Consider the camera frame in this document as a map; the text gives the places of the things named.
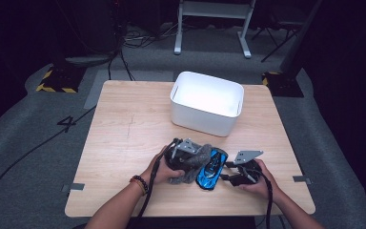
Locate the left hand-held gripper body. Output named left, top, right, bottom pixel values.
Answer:
left=164, top=137, right=202, bottom=171

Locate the person's left hand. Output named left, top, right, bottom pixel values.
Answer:
left=139, top=145, right=186, bottom=188

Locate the dark equipment stand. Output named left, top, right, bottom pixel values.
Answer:
left=51, top=0, right=123, bottom=69

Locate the blue and black toy car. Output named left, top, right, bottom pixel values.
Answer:
left=195, top=147, right=229, bottom=191

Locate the grey slanted metal pole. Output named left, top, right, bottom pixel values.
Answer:
left=277, top=0, right=323, bottom=73

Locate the white plastic storage bin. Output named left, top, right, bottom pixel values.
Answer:
left=170, top=71, right=245, bottom=137

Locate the white metal stand frame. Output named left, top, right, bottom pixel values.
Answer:
left=173, top=0, right=257, bottom=59

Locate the person's right hand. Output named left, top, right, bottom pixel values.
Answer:
left=238, top=158, right=282, bottom=204

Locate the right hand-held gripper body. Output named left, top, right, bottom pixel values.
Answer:
left=231, top=150, right=265, bottom=188

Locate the orange bead bracelet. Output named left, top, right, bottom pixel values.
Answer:
left=129, top=178, right=147, bottom=197

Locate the bundle of floor cables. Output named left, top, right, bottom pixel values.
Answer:
left=122, top=22, right=189, bottom=49

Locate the long black floor cable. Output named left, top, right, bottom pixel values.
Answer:
left=0, top=104, right=97, bottom=220

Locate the black bead bracelet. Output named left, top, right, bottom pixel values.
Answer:
left=132, top=175, right=150, bottom=194

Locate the black base with yellow stripes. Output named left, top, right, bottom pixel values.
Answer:
left=35, top=65, right=87, bottom=94
left=261, top=70, right=305, bottom=98

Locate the thin black cable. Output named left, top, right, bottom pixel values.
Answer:
left=119, top=51, right=136, bottom=82
left=108, top=53, right=115, bottom=80

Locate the right hand-held gripper black cable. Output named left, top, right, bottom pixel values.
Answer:
left=241, top=165, right=275, bottom=229

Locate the grey fuzzy cloth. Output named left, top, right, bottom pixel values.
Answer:
left=168, top=142, right=214, bottom=185

